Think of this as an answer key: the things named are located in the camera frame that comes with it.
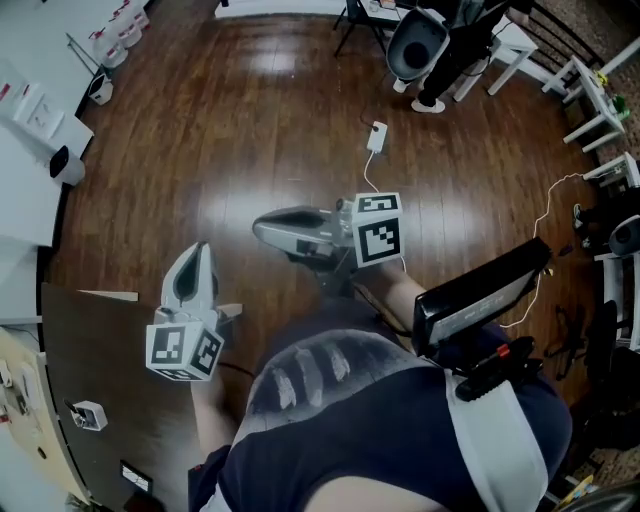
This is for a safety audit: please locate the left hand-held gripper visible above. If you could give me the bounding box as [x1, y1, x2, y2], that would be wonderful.
[144, 241, 226, 383]

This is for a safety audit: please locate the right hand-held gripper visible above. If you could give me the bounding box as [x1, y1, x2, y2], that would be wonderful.
[251, 191, 404, 270]

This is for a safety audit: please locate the white rectangular cup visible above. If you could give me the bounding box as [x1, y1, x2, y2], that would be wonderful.
[73, 399, 109, 432]

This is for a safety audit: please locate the person's right forearm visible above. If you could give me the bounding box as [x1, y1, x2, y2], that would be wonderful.
[371, 256, 427, 335]

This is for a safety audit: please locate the person's left forearm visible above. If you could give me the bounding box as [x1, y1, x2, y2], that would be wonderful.
[189, 371, 240, 455]

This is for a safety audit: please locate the dark brown table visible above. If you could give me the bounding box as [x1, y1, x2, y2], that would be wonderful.
[39, 281, 247, 512]

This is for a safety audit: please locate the white trash bin black liner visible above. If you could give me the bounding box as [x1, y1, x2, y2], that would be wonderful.
[48, 145, 87, 188]

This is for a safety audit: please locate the white cabinet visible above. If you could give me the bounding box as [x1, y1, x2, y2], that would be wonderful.
[0, 54, 97, 249]

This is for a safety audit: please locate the light wooden table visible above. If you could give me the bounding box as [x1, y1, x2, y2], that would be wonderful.
[0, 323, 92, 507]

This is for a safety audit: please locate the black chest-mounted monitor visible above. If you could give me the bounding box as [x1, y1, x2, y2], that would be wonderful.
[413, 236, 552, 360]

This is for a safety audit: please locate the small white bin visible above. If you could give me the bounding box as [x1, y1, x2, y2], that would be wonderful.
[89, 73, 116, 107]

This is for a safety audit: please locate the grey shell device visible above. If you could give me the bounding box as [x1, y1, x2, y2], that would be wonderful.
[608, 214, 640, 257]
[386, 6, 452, 84]

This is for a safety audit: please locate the person's body in dark clothes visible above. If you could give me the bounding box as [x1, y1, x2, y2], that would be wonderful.
[186, 298, 575, 512]

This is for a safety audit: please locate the group of red-labelled bottles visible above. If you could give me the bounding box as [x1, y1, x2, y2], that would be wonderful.
[88, 0, 152, 70]

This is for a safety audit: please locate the white side table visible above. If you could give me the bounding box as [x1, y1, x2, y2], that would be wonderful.
[594, 251, 640, 352]
[541, 36, 640, 154]
[451, 21, 540, 104]

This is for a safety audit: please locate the white chest harness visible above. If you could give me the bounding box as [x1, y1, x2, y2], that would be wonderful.
[441, 368, 550, 512]

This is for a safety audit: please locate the black metal rack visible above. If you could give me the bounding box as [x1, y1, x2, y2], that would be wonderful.
[519, 0, 607, 69]

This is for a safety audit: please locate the black monitor mount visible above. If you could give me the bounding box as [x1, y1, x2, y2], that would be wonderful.
[451, 336, 545, 405]

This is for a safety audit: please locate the long white floor cable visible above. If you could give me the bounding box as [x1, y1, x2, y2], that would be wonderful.
[499, 171, 587, 329]

